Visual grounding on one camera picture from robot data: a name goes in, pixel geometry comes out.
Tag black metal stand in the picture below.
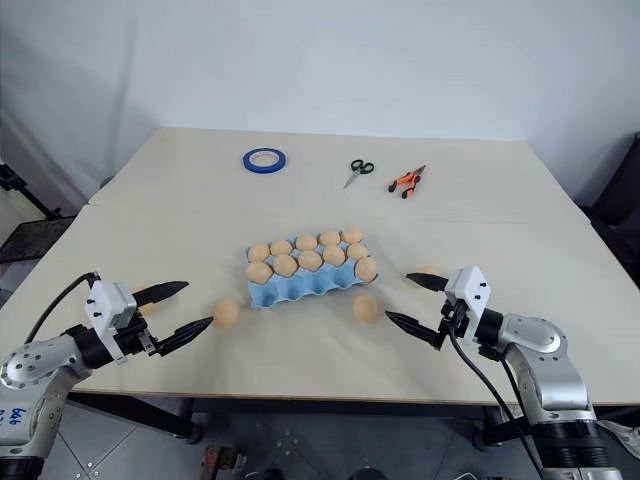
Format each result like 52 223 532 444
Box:
0 162 65 220

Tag dark table frame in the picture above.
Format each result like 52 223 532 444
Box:
67 391 640 422

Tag black handled scissors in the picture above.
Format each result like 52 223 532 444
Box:
342 158 376 190

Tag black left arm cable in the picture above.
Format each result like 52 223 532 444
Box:
23 272 101 345

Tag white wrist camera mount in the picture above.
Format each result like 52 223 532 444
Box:
442 265 489 347
85 279 138 366

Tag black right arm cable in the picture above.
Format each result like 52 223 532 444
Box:
447 319 546 479

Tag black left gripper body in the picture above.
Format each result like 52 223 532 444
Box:
112 318 164 359

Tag blue tape roll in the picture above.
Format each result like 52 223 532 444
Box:
242 147 288 175

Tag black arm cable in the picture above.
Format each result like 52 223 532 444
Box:
447 319 546 479
23 272 101 345

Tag black chair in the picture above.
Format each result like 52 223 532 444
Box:
574 130 640 321

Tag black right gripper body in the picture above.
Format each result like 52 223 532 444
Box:
436 297 474 347

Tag blue egg tray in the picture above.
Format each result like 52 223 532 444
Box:
241 236 380 310

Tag dark rounded shape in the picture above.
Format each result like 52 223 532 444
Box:
345 464 386 480

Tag orange handled pliers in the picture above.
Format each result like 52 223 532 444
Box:
386 164 428 200

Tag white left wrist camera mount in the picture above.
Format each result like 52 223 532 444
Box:
85 279 138 366

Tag black flat case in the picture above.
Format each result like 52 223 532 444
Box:
0 216 77 265

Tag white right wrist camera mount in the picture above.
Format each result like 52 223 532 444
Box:
442 265 489 347

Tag brown rusty block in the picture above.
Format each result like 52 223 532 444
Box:
202 444 247 476

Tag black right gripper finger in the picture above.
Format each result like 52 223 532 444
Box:
405 271 450 293
384 310 445 351

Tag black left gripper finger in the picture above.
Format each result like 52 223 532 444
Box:
131 280 191 307
158 315 215 358

